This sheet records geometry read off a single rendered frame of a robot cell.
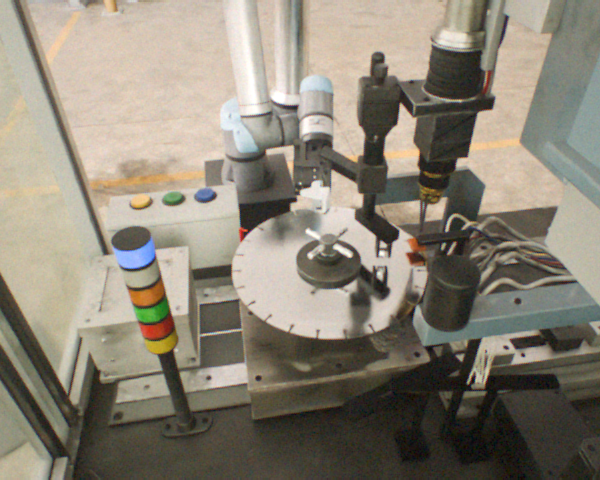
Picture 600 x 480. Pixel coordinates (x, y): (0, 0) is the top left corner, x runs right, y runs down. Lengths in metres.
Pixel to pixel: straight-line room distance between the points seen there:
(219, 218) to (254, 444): 0.47
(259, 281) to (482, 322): 0.35
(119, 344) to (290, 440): 0.33
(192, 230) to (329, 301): 0.42
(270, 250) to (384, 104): 0.33
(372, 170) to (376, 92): 0.12
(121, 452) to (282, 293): 0.37
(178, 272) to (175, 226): 0.18
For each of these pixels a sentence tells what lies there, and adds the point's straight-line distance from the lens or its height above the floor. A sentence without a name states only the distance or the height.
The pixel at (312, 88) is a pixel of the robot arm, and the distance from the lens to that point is 1.14.
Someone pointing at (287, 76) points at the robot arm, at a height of 1.05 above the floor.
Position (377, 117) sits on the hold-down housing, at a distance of 0.72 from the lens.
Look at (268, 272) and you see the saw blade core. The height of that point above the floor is 0.95.
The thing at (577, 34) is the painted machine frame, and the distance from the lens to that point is 0.60.
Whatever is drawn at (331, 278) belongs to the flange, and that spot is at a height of 0.96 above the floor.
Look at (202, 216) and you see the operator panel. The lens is 1.07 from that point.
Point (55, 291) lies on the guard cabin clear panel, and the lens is 0.94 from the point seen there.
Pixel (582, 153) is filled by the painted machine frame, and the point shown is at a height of 1.33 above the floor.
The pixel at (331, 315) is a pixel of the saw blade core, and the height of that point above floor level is 0.95.
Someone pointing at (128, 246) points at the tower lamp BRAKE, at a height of 1.16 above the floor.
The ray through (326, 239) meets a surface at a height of 1.00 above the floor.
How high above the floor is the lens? 1.52
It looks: 39 degrees down
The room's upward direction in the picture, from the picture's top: 1 degrees counter-clockwise
